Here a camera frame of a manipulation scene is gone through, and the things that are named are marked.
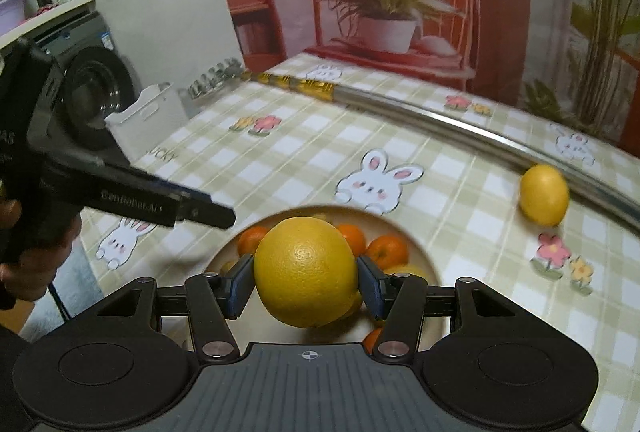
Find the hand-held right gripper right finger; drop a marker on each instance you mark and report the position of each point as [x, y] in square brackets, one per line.
[371, 289]

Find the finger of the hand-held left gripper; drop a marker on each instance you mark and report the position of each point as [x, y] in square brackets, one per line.
[210, 214]
[180, 189]

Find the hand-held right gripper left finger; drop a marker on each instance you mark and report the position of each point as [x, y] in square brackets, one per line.
[240, 287]

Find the small orange tangerine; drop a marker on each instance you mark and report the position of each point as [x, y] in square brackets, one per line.
[251, 239]
[387, 252]
[351, 237]
[372, 340]

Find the large yellow orange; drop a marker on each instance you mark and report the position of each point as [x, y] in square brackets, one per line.
[305, 272]

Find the beige round plate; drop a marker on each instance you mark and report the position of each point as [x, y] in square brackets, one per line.
[435, 329]

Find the person's left hand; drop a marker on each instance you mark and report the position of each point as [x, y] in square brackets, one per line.
[40, 269]

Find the white plastic box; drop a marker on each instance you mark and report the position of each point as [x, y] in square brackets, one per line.
[150, 121]

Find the grey washing machine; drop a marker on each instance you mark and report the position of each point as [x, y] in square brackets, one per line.
[117, 76]

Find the purple plastic basin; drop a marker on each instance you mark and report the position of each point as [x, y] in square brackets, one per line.
[12, 9]

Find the steel telescopic pole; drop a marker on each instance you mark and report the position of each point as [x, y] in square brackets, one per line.
[450, 121]

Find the yellow lemon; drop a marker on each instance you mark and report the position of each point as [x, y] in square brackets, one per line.
[544, 194]

